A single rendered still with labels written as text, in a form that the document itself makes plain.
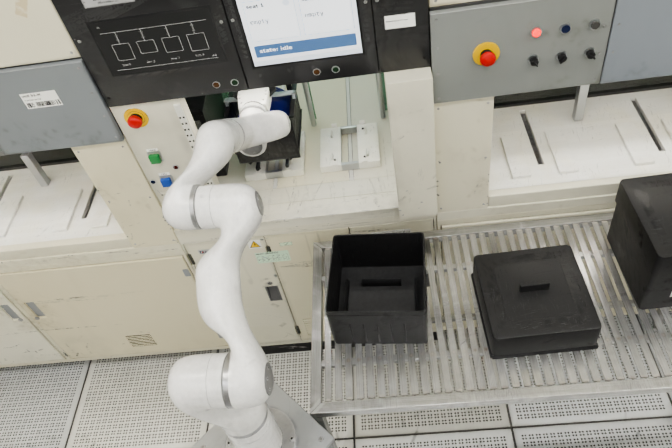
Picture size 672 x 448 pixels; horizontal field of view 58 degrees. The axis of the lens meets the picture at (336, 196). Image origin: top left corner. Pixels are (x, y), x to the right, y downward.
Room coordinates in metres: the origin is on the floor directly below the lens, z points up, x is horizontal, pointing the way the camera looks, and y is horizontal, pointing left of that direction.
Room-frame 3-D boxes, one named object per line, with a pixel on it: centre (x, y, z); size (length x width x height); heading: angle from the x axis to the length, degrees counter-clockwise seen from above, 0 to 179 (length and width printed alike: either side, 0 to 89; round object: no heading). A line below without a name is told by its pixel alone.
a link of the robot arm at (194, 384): (0.69, 0.36, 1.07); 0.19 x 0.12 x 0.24; 80
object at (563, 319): (0.91, -0.49, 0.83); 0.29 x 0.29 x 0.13; 84
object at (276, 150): (1.64, 0.18, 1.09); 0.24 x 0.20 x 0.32; 81
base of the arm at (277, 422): (0.68, 0.33, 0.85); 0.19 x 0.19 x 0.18
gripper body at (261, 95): (1.54, 0.19, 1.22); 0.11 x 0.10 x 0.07; 175
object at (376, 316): (1.03, -0.07, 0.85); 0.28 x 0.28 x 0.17; 77
